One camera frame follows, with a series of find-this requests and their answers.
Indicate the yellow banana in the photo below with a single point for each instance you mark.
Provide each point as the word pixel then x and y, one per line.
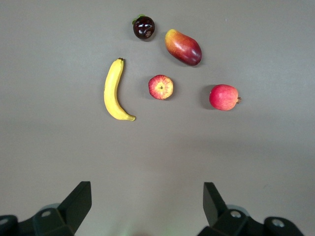
pixel 110 93

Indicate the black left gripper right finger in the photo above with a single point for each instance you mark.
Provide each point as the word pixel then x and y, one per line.
pixel 216 216

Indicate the red yellow striped apple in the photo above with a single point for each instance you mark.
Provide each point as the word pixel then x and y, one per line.
pixel 160 87

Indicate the red yellow mango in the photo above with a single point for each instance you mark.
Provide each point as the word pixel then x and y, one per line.
pixel 183 48

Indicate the red apple on table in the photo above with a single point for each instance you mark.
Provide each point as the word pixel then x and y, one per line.
pixel 223 97

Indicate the dark purple plum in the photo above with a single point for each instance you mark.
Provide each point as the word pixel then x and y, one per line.
pixel 144 27

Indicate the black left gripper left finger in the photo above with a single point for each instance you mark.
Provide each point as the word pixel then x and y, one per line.
pixel 69 216

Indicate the brown table cover mat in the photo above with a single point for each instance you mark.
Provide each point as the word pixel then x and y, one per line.
pixel 49 123

